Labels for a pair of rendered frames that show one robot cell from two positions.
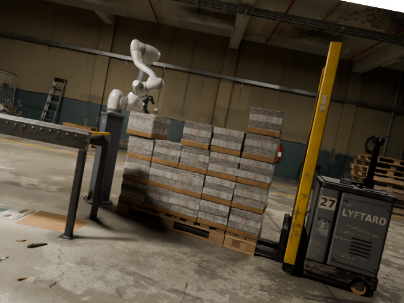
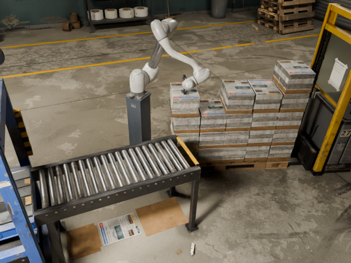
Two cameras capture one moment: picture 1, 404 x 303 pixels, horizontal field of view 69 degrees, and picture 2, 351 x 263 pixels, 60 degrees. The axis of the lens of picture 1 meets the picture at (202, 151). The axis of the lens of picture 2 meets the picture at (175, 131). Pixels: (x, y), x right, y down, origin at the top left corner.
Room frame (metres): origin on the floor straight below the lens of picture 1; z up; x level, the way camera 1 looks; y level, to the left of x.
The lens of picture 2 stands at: (0.47, 1.88, 2.57)
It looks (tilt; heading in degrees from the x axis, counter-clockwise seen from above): 35 degrees down; 336
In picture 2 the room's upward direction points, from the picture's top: 2 degrees clockwise
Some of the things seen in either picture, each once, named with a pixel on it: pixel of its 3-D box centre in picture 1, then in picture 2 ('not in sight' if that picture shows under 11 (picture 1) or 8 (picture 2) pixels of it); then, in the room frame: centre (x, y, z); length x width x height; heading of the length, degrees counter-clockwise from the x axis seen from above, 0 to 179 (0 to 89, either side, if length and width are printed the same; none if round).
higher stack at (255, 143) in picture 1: (255, 179); (281, 117); (2.77, -0.55, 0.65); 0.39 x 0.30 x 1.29; 162
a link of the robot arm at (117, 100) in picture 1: (116, 99); (138, 80); (3.30, 1.04, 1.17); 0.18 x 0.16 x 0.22; 124
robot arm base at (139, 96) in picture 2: (112, 111); (137, 92); (3.28, 1.07, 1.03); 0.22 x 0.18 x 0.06; 127
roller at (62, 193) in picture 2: not in sight; (60, 184); (2.45, 1.98, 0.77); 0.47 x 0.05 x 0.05; 0
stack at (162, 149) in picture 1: (181, 184); (219, 135); (2.99, 0.14, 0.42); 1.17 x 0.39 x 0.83; 72
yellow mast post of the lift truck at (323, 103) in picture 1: (312, 154); (340, 106); (2.33, -0.86, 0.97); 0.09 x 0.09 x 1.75; 72
